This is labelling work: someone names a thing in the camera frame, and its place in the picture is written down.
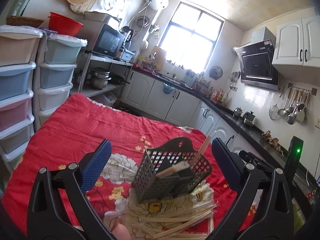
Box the hanging metal strainer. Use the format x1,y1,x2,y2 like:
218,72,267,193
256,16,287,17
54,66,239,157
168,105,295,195
268,87,285,120

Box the steel kettle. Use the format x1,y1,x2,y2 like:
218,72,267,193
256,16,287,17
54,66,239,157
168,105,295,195
233,107,242,118

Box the operator hand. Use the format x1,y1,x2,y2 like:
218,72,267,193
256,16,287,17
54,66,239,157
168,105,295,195
103,211,131,240

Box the beige cutting board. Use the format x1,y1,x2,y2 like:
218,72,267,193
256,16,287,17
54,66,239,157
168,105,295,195
151,46,167,71

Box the black range hood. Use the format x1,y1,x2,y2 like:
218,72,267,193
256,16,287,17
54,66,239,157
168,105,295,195
235,39,279,90

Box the dark green utensil basket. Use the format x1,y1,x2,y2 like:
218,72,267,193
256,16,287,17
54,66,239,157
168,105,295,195
133,137,212,203

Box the metal shelf rack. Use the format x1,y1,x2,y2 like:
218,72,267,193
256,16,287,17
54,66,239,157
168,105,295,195
73,53,133,98

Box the dark teapot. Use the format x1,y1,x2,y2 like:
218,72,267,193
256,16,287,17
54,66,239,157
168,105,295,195
242,111,255,127

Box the hanging metal ladle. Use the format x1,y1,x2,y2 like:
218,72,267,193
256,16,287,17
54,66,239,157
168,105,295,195
286,89,301,125

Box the white lower cabinets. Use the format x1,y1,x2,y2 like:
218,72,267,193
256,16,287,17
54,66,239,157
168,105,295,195
122,70,261,157

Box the woven brown basket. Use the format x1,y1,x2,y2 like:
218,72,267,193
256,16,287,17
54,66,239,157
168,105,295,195
6,16,44,28

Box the left plastic drawer tower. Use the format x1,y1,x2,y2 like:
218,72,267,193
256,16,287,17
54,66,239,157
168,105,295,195
1,25,43,172

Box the red plastic basin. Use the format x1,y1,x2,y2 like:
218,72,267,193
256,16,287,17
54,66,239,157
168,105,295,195
48,12,84,36

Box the black blender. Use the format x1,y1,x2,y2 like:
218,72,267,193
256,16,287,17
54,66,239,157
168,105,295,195
121,26,135,50

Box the white upper cabinet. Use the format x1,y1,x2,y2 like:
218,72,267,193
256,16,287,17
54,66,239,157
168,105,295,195
273,16,319,68

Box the red floral tablecloth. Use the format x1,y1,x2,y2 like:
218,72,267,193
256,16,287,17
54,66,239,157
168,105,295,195
2,94,236,239

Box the window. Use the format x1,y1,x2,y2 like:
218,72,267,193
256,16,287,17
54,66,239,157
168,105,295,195
159,2,224,74

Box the chopsticks horizontal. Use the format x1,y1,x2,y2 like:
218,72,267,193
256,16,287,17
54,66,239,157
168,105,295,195
140,202,218,223

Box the ginger root on counter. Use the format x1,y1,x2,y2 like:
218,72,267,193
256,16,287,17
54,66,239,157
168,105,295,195
262,131,283,154

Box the plastic drawer tower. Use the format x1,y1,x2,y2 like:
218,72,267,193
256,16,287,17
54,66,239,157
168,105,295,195
1,25,43,172
32,34,87,131

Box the chopsticks long diagonal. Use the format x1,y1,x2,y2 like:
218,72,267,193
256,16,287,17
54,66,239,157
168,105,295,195
151,210,212,239

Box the steel pot on shelf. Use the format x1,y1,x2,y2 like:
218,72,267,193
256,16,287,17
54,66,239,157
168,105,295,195
90,67,111,89

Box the right plastic drawer tower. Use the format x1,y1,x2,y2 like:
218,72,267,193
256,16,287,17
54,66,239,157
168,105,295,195
32,34,87,131

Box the black microwave oven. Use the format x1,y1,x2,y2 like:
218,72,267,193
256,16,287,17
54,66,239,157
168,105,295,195
77,21,125,59

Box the small wall fan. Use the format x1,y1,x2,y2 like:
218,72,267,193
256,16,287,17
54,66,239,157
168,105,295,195
209,66,223,80

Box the black electric appliance tower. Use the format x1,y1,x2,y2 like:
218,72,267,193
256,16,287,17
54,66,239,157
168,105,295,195
284,136,303,186

